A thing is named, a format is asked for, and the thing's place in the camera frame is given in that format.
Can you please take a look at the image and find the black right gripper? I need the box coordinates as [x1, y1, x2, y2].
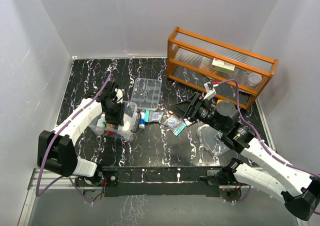
[167, 92, 226, 134]

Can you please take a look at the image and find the white gauze dressing packet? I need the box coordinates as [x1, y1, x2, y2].
[123, 105, 136, 132]

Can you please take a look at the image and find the white medicine bottle green label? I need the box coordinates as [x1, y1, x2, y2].
[96, 113, 107, 135]

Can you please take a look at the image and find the brown syrup bottle orange cap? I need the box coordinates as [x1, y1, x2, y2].
[104, 128, 118, 136]

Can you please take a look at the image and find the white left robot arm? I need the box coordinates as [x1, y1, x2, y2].
[37, 81, 125, 186]

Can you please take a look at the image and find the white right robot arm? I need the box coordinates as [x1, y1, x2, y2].
[168, 93, 320, 221]

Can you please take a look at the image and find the clear medicine kit box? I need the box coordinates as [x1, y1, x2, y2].
[88, 101, 140, 142]

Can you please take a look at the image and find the clear kit box lid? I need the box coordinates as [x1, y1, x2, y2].
[196, 124, 230, 157]

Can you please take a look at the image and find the cream medicine box on shelf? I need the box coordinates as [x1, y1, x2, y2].
[211, 58, 235, 74]

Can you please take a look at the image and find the teal topped cotton swab bag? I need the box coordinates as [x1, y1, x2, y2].
[163, 115, 187, 136]

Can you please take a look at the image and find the blue white bandage roll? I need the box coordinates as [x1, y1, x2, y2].
[139, 111, 146, 130]

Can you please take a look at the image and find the teal topped packet under gauze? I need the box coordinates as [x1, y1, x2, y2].
[144, 110, 164, 124]

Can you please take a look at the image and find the clear compartment organizer tray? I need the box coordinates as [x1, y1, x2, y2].
[130, 78, 162, 111]

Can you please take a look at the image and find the orange wooden shelf rack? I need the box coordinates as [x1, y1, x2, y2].
[167, 27, 279, 110]

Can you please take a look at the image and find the clear plastic cup on shelf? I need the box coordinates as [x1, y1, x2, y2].
[247, 72, 263, 88]

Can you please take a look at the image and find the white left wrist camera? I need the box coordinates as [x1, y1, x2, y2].
[115, 88, 124, 104]

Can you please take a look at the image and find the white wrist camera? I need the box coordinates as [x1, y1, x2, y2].
[203, 81, 219, 100]
[115, 88, 124, 104]

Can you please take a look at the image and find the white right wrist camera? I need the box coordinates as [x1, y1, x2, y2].
[203, 81, 219, 100]

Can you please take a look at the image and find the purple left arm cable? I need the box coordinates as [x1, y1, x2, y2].
[34, 73, 113, 197]

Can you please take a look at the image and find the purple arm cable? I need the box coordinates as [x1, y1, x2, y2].
[34, 73, 113, 197]
[214, 78, 320, 216]

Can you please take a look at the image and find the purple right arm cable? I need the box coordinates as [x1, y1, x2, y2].
[214, 78, 320, 216]

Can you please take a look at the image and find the black front mounting rail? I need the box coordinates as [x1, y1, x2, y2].
[74, 164, 251, 198]

